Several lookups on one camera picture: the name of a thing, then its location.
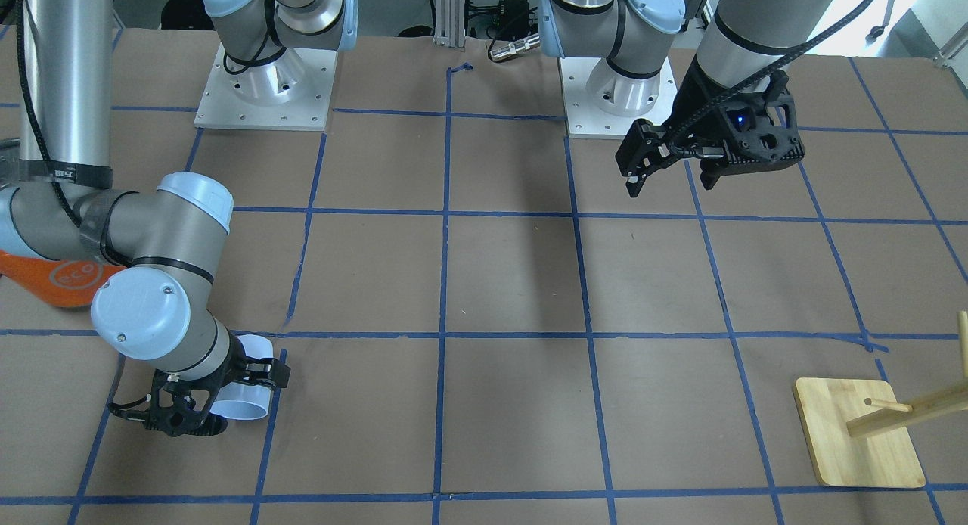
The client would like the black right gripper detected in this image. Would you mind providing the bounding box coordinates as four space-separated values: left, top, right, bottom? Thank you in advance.
148 336 291 436

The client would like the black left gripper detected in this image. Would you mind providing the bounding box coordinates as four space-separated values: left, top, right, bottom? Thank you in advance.
615 61 805 198

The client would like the light blue plastic cup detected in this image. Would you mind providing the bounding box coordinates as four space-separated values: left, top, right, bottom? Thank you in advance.
210 334 275 421

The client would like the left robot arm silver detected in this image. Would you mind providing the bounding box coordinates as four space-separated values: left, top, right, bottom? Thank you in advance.
537 0 833 197

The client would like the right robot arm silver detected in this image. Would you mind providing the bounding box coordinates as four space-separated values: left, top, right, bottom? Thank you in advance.
2 0 291 436

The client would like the wooden cup rack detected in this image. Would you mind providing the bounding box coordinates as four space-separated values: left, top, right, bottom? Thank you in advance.
793 310 968 489

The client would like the orange can with silver lid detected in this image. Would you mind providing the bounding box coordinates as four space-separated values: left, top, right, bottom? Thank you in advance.
1 250 124 308

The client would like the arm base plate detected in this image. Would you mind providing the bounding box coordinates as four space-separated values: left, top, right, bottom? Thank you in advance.
194 47 339 132
559 57 677 140

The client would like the aluminium frame post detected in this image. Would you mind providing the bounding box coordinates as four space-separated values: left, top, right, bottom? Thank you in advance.
431 0 467 50

